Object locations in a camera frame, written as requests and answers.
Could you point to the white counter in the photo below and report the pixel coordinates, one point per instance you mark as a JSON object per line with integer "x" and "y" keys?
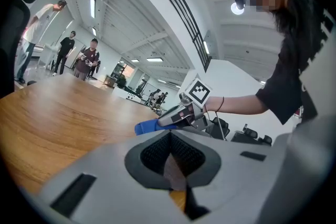
{"x": 120, "y": 93}

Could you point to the glass display cabinet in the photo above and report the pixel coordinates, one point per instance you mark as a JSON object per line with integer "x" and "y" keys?
{"x": 118, "y": 69}

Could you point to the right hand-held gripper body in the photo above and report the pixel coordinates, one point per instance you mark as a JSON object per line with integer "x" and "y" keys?
{"x": 198, "y": 93}

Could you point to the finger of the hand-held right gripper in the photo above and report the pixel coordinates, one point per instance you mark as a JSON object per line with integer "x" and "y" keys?
{"x": 170, "y": 116}

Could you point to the black metal railing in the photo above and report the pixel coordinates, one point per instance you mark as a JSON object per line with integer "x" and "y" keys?
{"x": 205, "y": 59}

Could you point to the person's right forearm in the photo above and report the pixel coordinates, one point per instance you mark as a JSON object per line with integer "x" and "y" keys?
{"x": 244, "y": 105}

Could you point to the blue cloth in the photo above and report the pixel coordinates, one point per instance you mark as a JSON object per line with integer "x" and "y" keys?
{"x": 147, "y": 127}

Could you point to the person's right hand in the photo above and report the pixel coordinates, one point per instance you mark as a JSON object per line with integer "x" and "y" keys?
{"x": 214, "y": 105}

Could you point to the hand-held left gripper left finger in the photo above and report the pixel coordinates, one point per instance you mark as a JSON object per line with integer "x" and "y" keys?
{"x": 105, "y": 178}

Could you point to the person's black printed shirt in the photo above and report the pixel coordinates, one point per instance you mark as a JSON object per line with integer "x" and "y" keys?
{"x": 288, "y": 81}

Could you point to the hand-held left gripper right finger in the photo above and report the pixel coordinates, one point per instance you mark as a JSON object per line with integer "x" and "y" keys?
{"x": 236, "y": 178}

